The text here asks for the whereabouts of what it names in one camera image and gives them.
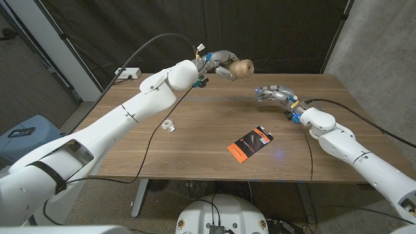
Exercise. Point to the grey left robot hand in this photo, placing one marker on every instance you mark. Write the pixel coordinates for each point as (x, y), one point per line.
(217, 60)

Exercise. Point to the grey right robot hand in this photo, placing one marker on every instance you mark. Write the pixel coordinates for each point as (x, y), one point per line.
(282, 94)

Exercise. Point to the brown jute twine spool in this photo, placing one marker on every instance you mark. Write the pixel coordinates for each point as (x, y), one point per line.
(242, 69)

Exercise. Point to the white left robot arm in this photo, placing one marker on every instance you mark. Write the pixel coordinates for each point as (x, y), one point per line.
(113, 126)

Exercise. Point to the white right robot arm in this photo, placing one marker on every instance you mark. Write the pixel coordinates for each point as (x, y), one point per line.
(351, 146)

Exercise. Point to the orange and black package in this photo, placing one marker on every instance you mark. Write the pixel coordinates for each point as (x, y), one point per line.
(248, 144)

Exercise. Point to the long grey tape strip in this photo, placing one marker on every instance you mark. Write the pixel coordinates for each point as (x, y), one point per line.
(227, 98)

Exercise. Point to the black backdrop curtain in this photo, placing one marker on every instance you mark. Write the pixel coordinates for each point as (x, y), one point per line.
(195, 19)

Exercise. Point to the small white tape roll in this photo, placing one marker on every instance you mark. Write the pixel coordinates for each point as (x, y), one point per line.
(168, 125)

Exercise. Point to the black backdrop stand pole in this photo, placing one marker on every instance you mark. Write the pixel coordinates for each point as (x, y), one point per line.
(65, 39)
(338, 32)

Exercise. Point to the white power box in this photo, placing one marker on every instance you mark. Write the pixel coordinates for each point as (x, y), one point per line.
(128, 73)

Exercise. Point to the grey metal table leg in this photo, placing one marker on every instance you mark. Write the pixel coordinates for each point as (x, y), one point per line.
(305, 203)
(139, 198)

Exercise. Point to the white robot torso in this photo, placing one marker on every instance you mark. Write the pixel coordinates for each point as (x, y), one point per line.
(227, 211)

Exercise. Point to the grey power strip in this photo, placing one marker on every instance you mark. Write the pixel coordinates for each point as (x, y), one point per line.
(286, 227)

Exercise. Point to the black ribbed round object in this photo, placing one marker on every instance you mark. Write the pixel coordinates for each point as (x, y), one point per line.
(158, 185)

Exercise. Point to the blue storage box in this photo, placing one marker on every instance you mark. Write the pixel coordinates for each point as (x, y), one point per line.
(35, 143)

